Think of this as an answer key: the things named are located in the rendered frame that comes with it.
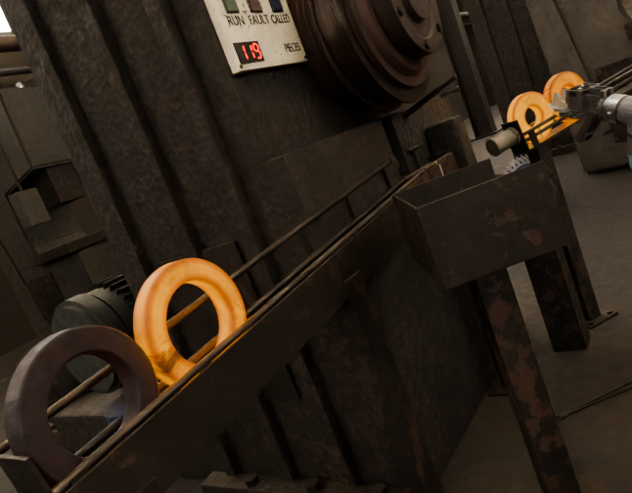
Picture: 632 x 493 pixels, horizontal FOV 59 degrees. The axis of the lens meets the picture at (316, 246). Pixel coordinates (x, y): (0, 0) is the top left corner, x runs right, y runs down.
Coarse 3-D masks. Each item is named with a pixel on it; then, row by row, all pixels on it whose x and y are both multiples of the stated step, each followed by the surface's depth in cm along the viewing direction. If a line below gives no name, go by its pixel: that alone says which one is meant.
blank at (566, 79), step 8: (568, 72) 179; (552, 80) 178; (560, 80) 178; (568, 80) 179; (576, 80) 180; (544, 88) 180; (552, 88) 177; (560, 88) 178; (568, 88) 182; (552, 96) 177; (560, 96) 178; (568, 120) 180
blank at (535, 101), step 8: (520, 96) 173; (528, 96) 174; (536, 96) 175; (544, 96) 176; (512, 104) 174; (520, 104) 173; (528, 104) 174; (536, 104) 175; (544, 104) 176; (512, 112) 173; (520, 112) 173; (536, 112) 178; (544, 112) 176; (552, 112) 177; (512, 120) 173; (520, 120) 174; (536, 120) 179; (552, 120) 177; (528, 128) 175; (528, 136) 175; (544, 136) 177
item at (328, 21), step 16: (320, 0) 126; (336, 0) 123; (320, 16) 127; (336, 16) 124; (336, 32) 126; (352, 32) 126; (336, 48) 128; (352, 48) 126; (352, 64) 129; (368, 64) 129; (352, 80) 133; (368, 80) 132; (384, 80) 134; (368, 96) 138; (384, 96) 138; (400, 96) 139; (416, 96) 146
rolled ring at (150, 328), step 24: (168, 264) 79; (192, 264) 81; (144, 288) 76; (168, 288) 76; (216, 288) 84; (144, 312) 73; (240, 312) 86; (144, 336) 73; (168, 336) 75; (168, 360) 74; (168, 384) 77
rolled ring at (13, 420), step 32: (32, 352) 62; (64, 352) 64; (96, 352) 68; (128, 352) 71; (32, 384) 60; (128, 384) 72; (32, 416) 59; (128, 416) 71; (32, 448) 58; (64, 448) 61
